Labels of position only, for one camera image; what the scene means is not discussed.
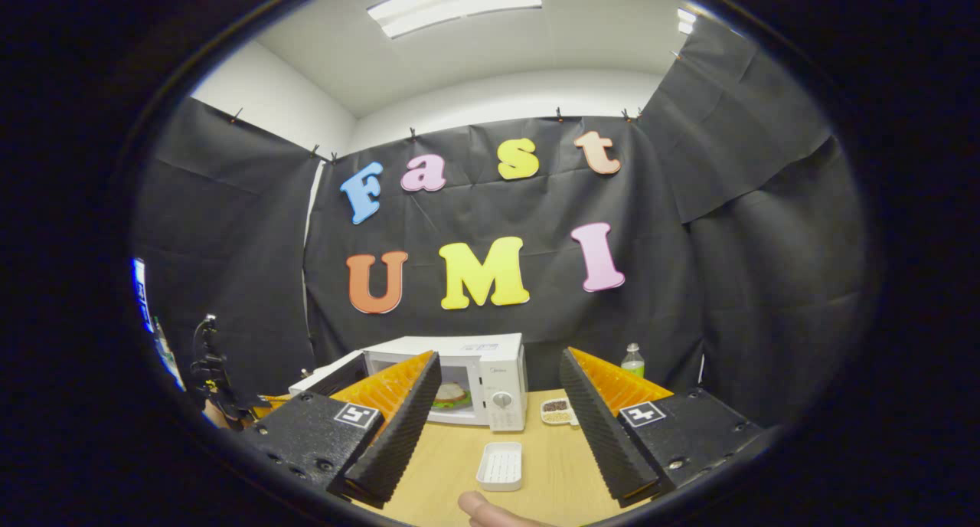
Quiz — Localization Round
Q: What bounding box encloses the white divided condiment dish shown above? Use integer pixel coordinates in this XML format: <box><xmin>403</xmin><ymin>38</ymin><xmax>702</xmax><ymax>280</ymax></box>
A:
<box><xmin>541</xmin><ymin>398</ymin><xmax>580</xmax><ymax>426</ymax></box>

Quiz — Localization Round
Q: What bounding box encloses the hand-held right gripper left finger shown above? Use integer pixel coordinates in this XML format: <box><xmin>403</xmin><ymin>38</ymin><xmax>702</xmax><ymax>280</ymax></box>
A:
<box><xmin>241</xmin><ymin>349</ymin><xmax>443</xmax><ymax>510</ymax></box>

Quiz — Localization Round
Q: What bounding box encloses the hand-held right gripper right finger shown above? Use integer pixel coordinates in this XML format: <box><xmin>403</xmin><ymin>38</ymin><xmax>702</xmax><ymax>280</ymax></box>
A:
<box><xmin>559</xmin><ymin>347</ymin><xmax>782</xmax><ymax>510</ymax></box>

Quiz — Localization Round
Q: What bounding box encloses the sandwich with lettuce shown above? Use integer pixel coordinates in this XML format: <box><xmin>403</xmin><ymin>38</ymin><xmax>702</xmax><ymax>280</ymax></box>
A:
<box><xmin>431</xmin><ymin>382</ymin><xmax>473</xmax><ymax>410</ymax></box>

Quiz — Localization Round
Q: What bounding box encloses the long ceiling light panel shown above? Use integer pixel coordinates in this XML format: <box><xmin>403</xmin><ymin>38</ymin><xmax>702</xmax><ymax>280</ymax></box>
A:
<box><xmin>366</xmin><ymin>0</ymin><xmax>543</xmax><ymax>39</ymax></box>

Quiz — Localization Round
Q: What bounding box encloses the white rectangular ribbed dish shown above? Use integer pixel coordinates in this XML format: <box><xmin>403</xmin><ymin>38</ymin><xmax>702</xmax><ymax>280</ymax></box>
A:
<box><xmin>475</xmin><ymin>441</ymin><xmax>524</xmax><ymax>492</ymax></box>

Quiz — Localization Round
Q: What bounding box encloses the white microwave oven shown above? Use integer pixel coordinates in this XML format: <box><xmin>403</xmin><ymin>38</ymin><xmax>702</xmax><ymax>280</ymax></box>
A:
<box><xmin>289</xmin><ymin>333</ymin><xmax>529</xmax><ymax>434</ymax></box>

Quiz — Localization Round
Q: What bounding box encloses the black backdrop cloth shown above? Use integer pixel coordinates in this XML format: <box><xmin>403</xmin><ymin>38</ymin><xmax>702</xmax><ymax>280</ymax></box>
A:
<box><xmin>130</xmin><ymin>14</ymin><xmax>870</xmax><ymax>436</ymax></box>

